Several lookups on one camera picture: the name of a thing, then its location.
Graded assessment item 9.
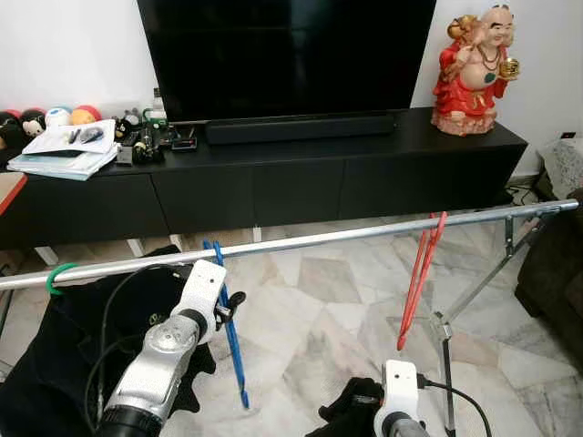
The grey speckled cushion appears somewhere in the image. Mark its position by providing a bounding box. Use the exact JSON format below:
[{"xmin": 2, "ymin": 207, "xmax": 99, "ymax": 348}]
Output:
[{"xmin": 542, "ymin": 137, "xmax": 583, "ymax": 197}]

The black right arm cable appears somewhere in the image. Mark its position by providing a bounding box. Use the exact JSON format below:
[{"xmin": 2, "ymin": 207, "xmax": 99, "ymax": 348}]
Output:
[{"xmin": 419, "ymin": 378, "xmax": 493, "ymax": 437}]

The pink marble top table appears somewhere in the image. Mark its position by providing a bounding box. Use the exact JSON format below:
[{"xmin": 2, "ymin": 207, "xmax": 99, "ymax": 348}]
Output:
[{"xmin": 0, "ymin": 173, "xmax": 26, "ymax": 218}]

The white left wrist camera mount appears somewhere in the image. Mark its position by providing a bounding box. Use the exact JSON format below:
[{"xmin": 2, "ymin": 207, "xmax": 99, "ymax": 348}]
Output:
[{"xmin": 178, "ymin": 259, "xmax": 229, "ymax": 345}]

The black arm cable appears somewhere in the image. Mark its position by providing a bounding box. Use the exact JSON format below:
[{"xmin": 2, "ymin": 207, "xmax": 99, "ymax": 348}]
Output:
[
  {"xmin": 419, "ymin": 378, "xmax": 493, "ymax": 437},
  {"xmin": 82, "ymin": 262, "xmax": 197, "ymax": 429}
]

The green clothes hanger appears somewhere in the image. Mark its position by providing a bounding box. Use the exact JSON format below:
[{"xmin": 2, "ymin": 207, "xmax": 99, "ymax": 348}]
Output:
[{"xmin": 46, "ymin": 262, "xmax": 81, "ymax": 297}]

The black shirt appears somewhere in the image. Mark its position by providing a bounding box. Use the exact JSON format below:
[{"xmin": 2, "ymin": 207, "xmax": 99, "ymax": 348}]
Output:
[{"xmin": 0, "ymin": 244, "xmax": 215, "ymax": 437}]

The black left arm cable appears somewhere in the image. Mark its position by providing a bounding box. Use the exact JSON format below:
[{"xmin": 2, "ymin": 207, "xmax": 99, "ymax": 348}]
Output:
[{"xmin": 82, "ymin": 262, "xmax": 197, "ymax": 429}]

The stack of papers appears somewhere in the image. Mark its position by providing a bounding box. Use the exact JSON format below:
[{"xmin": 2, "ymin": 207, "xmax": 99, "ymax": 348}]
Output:
[{"xmin": 7, "ymin": 118, "xmax": 119, "ymax": 181}]

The silver metal clothes rack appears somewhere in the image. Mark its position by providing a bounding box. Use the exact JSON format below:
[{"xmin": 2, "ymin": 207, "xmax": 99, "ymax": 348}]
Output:
[{"xmin": 0, "ymin": 198, "xmax": 580, "ymax": 433}]

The orange round plush toy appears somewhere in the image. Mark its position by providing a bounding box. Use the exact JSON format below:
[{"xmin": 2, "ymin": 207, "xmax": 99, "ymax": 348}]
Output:
[{"xmin": 71, "ymin": 104, "xmax": 103, "ymax": 126}]

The black television console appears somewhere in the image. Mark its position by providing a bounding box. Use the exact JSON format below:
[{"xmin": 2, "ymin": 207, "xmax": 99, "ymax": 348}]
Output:
[{"xmin": 0, "ymin": 107, "xmax": 529, "ymax": 251}]

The dark brown sofa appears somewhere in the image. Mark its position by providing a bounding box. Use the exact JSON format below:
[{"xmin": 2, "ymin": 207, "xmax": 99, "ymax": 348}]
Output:
[{"xmin": 515, "ymin": 208, "xmax": 583, "ymax": 347}]

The black flat screen television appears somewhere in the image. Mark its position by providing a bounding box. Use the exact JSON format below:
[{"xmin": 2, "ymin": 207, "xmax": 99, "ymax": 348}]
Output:
[{"xmin": 137, "ymin": 0, "xmax": 438, "ymax": 122}]

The black mouse plush toy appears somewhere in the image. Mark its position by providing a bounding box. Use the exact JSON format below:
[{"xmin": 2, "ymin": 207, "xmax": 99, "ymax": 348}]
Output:
[{"xmin": 18, "ymin": 107, "xmax": 48, "ymax": 142}]

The red black plush toy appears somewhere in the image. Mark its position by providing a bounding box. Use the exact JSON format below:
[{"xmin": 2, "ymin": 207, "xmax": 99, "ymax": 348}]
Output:
[{"xmin": 0, "ymin": 109, "xmax": 21, "ymax": 151}]

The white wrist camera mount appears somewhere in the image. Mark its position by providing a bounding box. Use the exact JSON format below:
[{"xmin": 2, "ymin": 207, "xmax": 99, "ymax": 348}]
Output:
[
  {"xmin": 378, "ymin": 360, "xmax": 422, "ymax": 420},
  {"xmin": 178, "ymin": 259, "xmax": 229, "ymax": 345}
]

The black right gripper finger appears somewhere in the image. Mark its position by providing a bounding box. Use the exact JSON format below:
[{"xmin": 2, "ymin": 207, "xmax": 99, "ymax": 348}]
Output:
[
  {"xmin": 305, "ymin": 405, "xmax": 361, "ymax": 437},
  {"xmin": 330, "ymin": 376, "xmax": 379, "ymax": 408}
]

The black soundbar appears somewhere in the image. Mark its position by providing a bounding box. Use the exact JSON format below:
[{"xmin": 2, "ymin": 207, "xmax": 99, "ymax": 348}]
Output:
[{"xmin": 205, "ymin": 112, "xmax": 397, "ymax": 145}]

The red clothes hanger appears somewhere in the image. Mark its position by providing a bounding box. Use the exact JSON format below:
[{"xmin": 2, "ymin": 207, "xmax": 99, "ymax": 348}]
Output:
[{"xmin": 396, "ymin": 211, "xmax": 449, "ymax": 351}]

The white round plush toy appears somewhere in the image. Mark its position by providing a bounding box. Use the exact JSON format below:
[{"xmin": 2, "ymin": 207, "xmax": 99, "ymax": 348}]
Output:
[{"xmin": 46, "ymin": 106, "xmax": 72, "ymax": 128}]

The red laughing buddha statue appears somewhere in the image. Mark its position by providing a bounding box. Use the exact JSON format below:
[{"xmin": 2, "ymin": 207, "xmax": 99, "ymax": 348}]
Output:
[{"xmin": 431, "ymin": 5, "xmax": 522, "ymax": 137}]

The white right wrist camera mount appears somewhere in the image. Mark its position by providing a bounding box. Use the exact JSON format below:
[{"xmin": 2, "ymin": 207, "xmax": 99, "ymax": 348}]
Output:
[{"xmin": 378, "ymin": 360, "xmax": 422, "ymax": 420}]

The blue clothes hanger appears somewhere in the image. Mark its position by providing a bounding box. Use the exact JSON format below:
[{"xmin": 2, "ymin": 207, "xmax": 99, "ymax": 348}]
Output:
[{"xmin": 202, "ymin": 239, "xmax": 251, "ymax": 411}]

